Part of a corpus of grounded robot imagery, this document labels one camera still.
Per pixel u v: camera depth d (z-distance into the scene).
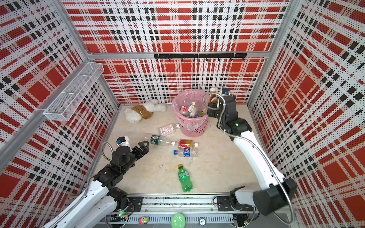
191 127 0.86
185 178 0.77
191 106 0.89
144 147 0.73
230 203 0.73
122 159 0.58
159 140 0.93
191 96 0.95
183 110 0.92
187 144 0.91
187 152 0.88
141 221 0.67
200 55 0.88
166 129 1.01
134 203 0.74
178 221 0.66
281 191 0.37
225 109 0.52
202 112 1.00
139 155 0.69
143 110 1.06
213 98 0.71
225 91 0.61
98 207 0.57
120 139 0.69
